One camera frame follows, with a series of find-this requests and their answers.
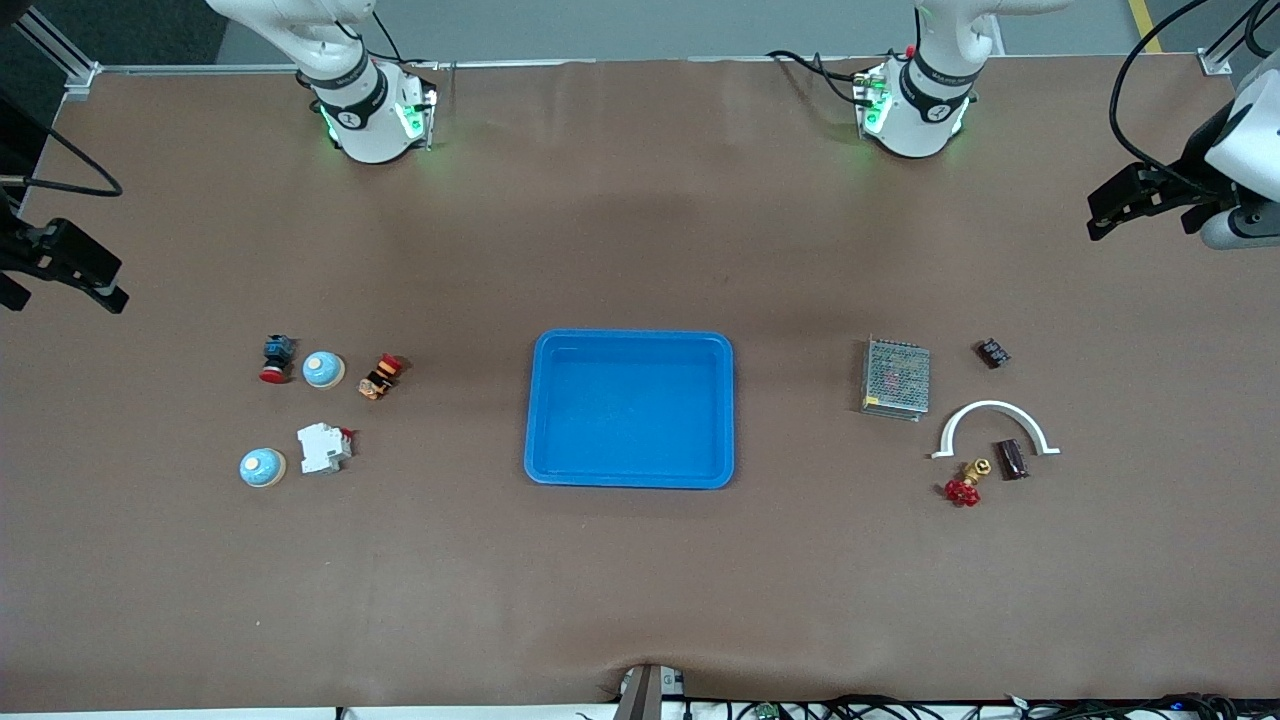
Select black base cable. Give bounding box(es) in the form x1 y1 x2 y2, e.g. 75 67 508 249
768 48 871 106
368 10 441 71

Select black left base cable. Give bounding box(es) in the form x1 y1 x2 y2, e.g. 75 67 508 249
768 48 871 106

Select aluminium table edge rail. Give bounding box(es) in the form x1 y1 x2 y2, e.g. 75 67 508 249
100 57 1211 76

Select aluminium frame profile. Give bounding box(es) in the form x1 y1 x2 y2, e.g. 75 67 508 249
1198 0 1280 76
10 5 101 101

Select white arch-shaped bracket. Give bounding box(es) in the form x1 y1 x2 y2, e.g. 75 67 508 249
930 400 1061 460

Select blue plastic tray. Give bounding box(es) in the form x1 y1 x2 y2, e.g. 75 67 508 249
524 329 736 490

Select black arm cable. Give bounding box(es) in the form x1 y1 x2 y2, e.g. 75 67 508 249
1110 0 1280 196
0 95 124 199

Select red emergency stop button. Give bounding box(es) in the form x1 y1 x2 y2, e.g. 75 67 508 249
260 335 298 385

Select white circuit breaker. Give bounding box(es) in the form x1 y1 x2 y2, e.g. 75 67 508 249
297 422 355 475

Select orange and red switch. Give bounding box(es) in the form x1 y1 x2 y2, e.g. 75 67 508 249
358 353 405 402

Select black right base cable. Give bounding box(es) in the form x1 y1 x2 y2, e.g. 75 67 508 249
368 10 441 71

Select brass valve red handle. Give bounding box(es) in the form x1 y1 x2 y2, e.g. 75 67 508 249
944 458 994 508

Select metal mesh power supply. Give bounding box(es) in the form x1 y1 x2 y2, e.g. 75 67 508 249
860 336 932 423

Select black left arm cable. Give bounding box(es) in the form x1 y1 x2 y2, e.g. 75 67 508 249
1110 0 1280 196

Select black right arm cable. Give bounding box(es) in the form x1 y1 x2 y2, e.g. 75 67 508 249
0 95 124 199

